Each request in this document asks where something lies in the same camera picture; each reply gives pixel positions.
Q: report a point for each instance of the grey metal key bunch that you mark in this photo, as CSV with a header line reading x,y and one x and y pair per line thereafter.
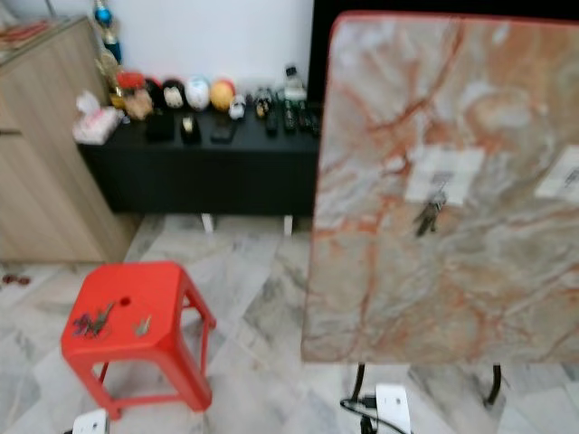
x,y
430,215

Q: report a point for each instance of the white adhesive hook plate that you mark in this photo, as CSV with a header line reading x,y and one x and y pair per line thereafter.
x,y
452,165

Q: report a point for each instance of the small red floor object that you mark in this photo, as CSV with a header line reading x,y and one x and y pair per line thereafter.
x,y
14,279

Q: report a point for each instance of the light wooden cabinet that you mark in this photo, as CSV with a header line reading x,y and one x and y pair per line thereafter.
x,y
45,163

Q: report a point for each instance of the pink tissue box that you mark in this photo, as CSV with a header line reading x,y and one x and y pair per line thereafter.
x,y
97,127

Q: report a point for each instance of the key bunch with purple tag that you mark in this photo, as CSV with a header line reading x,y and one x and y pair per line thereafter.
x,y
93,322

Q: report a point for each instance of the single brass key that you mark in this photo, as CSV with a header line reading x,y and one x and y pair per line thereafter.
x,y
142,326

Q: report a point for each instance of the black wallet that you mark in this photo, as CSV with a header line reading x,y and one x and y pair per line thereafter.
x,y
159,127

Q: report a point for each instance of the red flat book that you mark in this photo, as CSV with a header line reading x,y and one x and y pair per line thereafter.
x,y
29,33

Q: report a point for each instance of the red plastic stool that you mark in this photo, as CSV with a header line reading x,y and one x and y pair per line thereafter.
x,y
136,362

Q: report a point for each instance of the blue and gold trophy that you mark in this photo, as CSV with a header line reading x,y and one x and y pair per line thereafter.
x,y
107,38

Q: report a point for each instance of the black low TV bench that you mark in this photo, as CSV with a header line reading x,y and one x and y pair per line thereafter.
x,y
208,181

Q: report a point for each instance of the black round doll head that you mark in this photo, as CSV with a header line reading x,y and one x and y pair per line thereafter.
x,y
174,96

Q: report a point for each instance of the white round doll head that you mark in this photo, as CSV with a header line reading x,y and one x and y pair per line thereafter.
x,y
198,95

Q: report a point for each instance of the orange round doll head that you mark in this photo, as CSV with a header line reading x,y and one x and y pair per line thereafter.
x,y
222,96

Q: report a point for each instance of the small white panda figure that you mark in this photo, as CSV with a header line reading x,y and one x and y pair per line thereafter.
x,y
237,108

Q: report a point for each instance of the small black toy figure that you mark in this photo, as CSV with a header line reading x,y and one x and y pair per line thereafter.
x,y
262,104

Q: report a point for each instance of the black remote control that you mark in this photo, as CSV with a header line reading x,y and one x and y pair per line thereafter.
x,y
271,123
289,121

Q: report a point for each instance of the clear bottle with black cap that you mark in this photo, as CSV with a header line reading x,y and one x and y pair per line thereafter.
x,y
293,87

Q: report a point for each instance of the marble folding table red rim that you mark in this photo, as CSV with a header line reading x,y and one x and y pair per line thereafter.
x,y
443,289

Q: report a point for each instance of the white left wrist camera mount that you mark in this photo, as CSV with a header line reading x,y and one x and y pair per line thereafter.
x,y
92,422

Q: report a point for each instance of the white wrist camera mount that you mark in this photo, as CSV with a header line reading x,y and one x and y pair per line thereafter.
x,y
92,422
393,407

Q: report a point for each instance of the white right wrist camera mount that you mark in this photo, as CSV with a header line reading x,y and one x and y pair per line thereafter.
x,y
393,407

